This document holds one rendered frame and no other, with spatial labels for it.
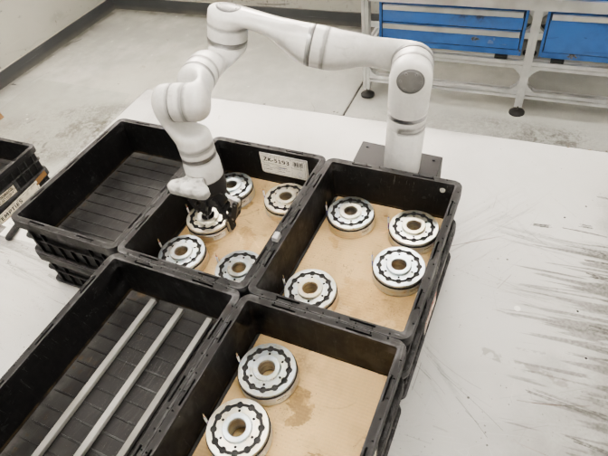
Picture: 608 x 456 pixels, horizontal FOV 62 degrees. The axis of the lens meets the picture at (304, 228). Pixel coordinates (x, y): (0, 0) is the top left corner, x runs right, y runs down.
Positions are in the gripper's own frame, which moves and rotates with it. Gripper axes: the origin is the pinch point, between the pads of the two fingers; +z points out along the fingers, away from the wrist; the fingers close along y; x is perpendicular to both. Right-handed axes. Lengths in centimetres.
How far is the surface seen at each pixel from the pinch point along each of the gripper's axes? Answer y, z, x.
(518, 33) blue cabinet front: -48, 43, -189
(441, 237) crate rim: -48.2, -7.4, -2.5
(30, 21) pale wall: 281, 59, -187
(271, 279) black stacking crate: -19.9, -3.7, 13.7
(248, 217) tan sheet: -3.9, 2.4, -5.0
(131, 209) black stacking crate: 25.7, 2.3, 0.8
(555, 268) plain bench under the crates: -71, 16, -22
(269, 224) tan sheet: -9.6, 2.4, -4.3
